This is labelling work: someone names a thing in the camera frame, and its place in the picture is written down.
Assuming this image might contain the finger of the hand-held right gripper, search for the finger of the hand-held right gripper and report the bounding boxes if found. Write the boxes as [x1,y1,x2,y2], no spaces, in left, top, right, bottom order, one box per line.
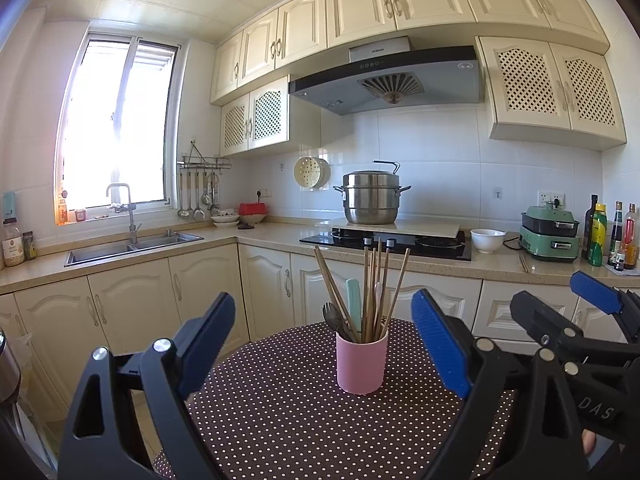
[509,290,640,382]
[569,269,640,347]

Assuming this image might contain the black gas stove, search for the black gas stove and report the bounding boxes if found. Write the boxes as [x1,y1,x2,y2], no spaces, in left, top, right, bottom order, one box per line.
[299,227,473,262]

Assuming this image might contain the bunch of wooden chopsticks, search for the bunch of wooden chopsticks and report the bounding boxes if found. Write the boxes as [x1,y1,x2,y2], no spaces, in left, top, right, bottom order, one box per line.
[314,237,412,345]

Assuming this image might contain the brown polka dot tablecloth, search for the brown polka dot tablecloth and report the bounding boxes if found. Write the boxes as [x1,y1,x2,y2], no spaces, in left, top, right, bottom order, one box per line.
[152,317,516,480]

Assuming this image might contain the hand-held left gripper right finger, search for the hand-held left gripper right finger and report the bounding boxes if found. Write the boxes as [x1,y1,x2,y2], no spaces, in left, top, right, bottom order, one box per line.
[410,287,588,480]

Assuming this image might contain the dark metal spoon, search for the dark metal spoon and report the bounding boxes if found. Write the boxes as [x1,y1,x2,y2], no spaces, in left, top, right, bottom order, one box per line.
[322,302,346,336]

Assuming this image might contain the cream upper cabinet row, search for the cream upper cabinet row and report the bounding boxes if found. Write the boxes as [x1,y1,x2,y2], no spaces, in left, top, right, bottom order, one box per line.
[210,0,612,107]

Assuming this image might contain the dark olive oil bottle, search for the dark olive oil bottle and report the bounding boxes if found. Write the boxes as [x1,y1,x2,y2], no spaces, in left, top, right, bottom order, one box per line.
[581,194,600,261]

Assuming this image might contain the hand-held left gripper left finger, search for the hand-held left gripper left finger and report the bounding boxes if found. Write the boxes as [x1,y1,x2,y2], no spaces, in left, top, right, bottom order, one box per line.
[57,291,237,480]

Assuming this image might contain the steel faucet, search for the steel faucet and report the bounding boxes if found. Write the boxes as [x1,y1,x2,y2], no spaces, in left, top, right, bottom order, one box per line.
[105,183,142,245]

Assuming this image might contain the glass jar with beige contents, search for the glass jar with beige contents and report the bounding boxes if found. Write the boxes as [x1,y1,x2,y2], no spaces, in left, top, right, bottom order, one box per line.
[1,217,26,267]

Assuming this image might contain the green yellow bottle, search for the green yellow bottle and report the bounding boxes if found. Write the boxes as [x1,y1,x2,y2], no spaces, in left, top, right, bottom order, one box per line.
[587,203,608,267]

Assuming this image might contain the stainless steel steamer pot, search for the stainless steel steamer pot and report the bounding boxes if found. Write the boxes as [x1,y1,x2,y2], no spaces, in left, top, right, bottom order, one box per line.
[333,160,413,225]

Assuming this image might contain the stainless steel appliance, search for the stainless steel appliance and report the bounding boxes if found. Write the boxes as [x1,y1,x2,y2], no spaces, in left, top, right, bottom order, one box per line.
[0,327,22,411]

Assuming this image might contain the white ceramic bowl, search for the white ceramic bowl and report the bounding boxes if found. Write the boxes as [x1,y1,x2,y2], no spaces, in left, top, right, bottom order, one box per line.
[470,228,507,254]

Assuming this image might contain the grey range hood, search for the grey range hood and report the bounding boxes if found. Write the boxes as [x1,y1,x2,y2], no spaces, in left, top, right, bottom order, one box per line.
[288,36,487,116]

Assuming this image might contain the cream lattice door wall cabinet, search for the cream lattice door wall cabinet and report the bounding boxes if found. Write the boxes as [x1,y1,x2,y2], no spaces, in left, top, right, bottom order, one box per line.
[475,36,628,152]
[219,75,292,158]

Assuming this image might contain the red lidded bowl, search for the red lidded bowl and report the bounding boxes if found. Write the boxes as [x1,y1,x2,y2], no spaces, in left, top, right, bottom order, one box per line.
[238,202,269,230]

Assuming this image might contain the kitchen window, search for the kitchen window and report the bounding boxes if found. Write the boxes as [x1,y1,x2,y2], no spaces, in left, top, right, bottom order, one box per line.
[54,32,180,226]

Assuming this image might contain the brown red sauce bottle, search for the brown red sauce bottle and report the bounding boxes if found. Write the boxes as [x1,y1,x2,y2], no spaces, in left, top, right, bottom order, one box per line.
[622,203,640,271]

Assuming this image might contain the light blue knife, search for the light blue knife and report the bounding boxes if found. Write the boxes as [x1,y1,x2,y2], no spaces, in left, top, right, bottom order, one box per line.
[346,278,363,335]

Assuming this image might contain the metal wall utensil rack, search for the metal wall utensil rack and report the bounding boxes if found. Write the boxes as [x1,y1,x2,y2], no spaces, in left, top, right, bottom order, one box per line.
[176,140,232,170]

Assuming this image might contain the steel sink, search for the steel sink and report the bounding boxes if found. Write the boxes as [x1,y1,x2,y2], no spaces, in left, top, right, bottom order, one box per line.
[64,231,206,267]

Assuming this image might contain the row of hanging metal utensils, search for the row of hanging metal utensils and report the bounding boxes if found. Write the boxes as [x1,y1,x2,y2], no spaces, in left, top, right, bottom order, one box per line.
[176,167,222,221]

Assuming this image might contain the cream perforated steamer plate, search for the cream perforated steamer plate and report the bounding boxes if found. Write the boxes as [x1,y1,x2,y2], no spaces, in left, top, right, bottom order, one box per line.
[293,156,332,190]

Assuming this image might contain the beige stone board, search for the beige stone board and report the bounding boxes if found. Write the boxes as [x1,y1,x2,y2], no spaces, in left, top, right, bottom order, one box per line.
[342,217,460,238]

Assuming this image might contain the green electric cooker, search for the green electric cooker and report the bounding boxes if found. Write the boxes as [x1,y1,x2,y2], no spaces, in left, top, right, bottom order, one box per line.
[518,205,582,263]

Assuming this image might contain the dark sauce bottle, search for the dark sauce bottle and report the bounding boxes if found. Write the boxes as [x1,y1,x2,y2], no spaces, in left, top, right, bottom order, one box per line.
[607,201,625,270]

